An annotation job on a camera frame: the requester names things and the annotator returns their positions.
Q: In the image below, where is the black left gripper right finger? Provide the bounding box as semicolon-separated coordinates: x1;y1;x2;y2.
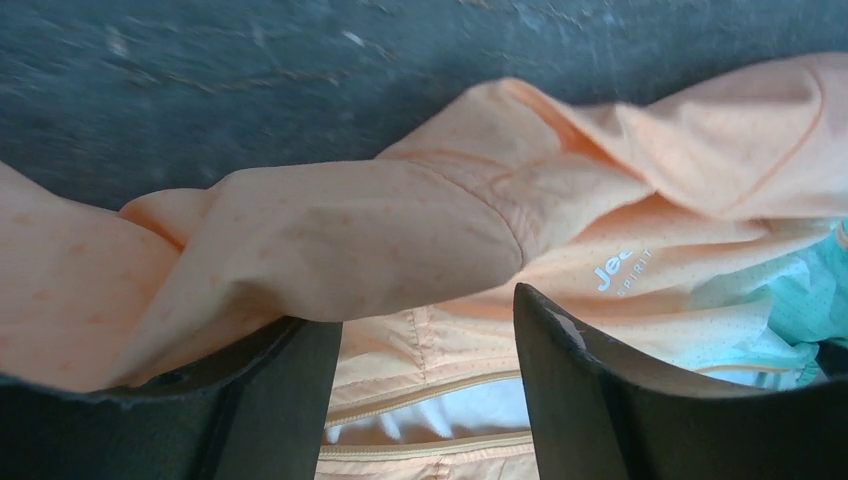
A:
513;283;847;479

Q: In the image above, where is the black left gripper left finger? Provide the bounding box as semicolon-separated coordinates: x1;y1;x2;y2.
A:
1;318;342;479

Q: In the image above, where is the orange and teal jacket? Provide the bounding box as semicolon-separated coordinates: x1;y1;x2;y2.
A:
1;52;847;479

